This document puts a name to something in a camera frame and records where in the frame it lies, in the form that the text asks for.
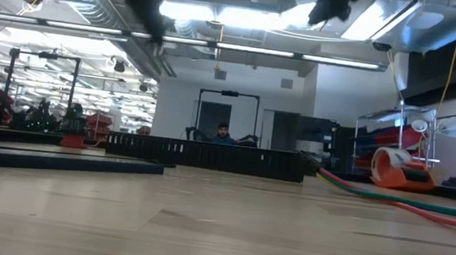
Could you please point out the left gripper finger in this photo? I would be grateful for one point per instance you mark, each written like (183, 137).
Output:
(156, 28)

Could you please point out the black duct cover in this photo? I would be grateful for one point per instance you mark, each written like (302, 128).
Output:
(58, 165)

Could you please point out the neighbouring station robot arm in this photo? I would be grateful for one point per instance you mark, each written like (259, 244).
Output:
(195, 134)
(248, 140)
(38, 118)
(75, 122)

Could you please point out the black ceiling spotlight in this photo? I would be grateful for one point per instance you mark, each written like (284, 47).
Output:
(119, 67)
(143, 87)

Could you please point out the long ceiling light bar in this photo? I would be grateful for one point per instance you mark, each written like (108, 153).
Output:
(253, 50)

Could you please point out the person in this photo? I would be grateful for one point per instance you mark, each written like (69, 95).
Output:
(223, 129)

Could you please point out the black cabinet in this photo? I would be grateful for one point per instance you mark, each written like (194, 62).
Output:
(316, 132)

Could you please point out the metal shelf rack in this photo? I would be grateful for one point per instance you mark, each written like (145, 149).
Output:
(400, 120)

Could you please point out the red base block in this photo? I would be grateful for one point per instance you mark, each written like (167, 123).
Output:
(73, 142)

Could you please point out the white desk fan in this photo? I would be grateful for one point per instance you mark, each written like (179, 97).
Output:
(451, 127)

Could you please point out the orange tape dispenser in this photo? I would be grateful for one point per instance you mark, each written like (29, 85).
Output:
(401, 177)

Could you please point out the black dome security camera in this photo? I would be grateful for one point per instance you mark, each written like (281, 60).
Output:
(381, 47)

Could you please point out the grey wall vent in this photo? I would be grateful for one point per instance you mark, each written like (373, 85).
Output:
(220, 75)
(286, 83)

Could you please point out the black station gantry frame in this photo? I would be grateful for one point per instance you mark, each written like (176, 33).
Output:
(198, 116)
(9, 79)

